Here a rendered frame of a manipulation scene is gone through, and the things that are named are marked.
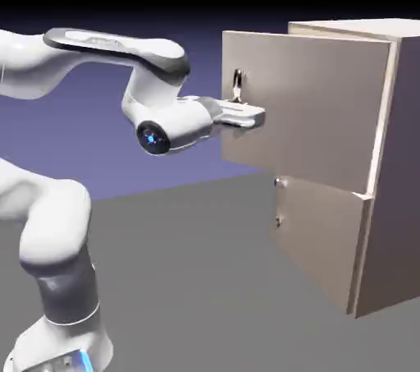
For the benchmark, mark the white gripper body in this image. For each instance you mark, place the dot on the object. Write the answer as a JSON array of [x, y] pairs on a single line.
[[241, 114]]

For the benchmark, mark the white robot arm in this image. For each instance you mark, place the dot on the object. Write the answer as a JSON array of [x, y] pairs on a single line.
[[154, 96]]

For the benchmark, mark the beige wooden cabinet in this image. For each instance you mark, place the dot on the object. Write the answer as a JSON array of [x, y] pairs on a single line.
[[390, 181]]

